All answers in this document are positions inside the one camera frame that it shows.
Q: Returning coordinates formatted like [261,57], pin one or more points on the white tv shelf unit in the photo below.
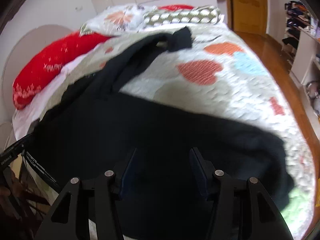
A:
[304,70]

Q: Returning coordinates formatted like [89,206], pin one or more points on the shoe rack with clutter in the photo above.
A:
[297,18]

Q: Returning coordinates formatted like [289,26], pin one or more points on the red long pillow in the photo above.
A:
[47,64]

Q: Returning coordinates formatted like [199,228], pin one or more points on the wooden door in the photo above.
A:
[250,16]

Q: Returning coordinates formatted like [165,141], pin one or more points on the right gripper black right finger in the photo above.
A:
[239,209]

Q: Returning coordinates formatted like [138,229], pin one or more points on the white floral pillow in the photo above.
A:
[118,19]

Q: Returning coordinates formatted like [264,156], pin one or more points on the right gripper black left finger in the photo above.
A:
[83,200]

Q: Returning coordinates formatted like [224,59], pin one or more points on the green white spotted bolster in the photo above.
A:
[207,14]

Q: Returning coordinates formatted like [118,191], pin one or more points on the round beige headboard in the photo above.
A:
[23,51]

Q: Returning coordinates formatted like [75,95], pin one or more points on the heart pattern quilted bedspread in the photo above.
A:
[220,76]

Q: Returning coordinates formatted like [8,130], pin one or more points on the black pants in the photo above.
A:
[95,126]

